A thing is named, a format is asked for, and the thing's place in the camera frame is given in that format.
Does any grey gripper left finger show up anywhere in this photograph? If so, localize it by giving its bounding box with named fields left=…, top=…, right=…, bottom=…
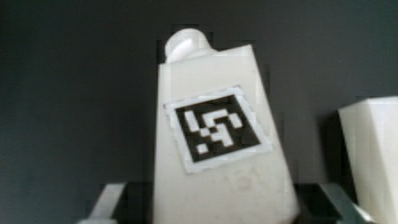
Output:
left=77, top=183, right=127, bottom=224

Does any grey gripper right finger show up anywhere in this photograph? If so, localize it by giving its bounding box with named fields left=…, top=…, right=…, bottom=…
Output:
left=321, top=183, right=377, bottom=224

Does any white stool leg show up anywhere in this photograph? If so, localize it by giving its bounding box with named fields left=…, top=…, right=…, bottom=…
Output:
left=340, top=96, right=398, bottom=224
left=154, top=29, right=299, bottom=224

